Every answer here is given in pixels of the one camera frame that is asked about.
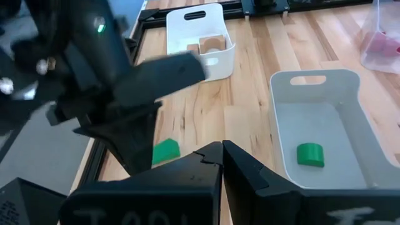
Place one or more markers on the small wooden block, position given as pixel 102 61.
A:
pixel 193 48

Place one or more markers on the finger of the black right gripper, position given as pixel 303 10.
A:
pixel 162 78
pixel 131 137

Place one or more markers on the white plastic bin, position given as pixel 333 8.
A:
pixel 312 125
pixel 178 34

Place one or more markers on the black vented box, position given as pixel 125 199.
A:
pixel 28 203

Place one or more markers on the red block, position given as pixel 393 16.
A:
pixel 379 45

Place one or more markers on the clear plastic bin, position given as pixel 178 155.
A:
pixel 375 18

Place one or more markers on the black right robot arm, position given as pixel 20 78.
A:
pixel 25 47

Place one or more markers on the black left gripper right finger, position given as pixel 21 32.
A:
pixel 265 206

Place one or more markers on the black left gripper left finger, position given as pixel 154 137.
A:
pixel 172 193

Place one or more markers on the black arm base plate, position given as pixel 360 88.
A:
pixel 265 7

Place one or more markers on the wooden arch block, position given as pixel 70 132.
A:
pixel 212 43

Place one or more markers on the green rounded block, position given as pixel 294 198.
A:
pixel 310 154

